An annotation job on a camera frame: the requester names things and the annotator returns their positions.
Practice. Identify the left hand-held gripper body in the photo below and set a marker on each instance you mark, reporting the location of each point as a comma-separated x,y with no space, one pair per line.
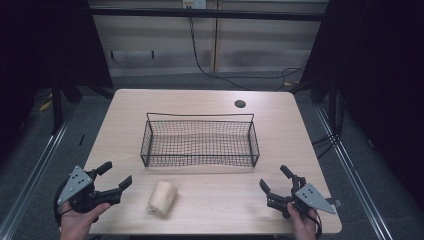
77,186

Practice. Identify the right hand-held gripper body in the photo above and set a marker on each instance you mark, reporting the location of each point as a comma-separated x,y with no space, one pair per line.
301,196

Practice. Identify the person's right hand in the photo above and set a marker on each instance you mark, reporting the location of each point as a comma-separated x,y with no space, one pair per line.
302,224

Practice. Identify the person's left hand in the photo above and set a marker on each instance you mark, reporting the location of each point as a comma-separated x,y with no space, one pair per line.
80,221

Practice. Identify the black metal stand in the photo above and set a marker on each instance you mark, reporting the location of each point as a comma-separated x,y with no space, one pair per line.
56,106
332,96

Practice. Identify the black table grommet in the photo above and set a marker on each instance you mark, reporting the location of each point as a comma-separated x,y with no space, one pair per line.
240,103

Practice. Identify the black curtain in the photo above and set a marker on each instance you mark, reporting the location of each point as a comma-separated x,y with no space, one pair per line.
376,83
43,46

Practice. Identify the black horizontal metal bar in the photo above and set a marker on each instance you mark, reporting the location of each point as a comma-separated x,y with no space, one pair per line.
206,13

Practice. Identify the silver floor rail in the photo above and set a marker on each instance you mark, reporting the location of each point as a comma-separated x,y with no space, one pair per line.
31,176
355,173

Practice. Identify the white wall socket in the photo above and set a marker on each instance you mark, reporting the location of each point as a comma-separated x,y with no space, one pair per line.
194,3

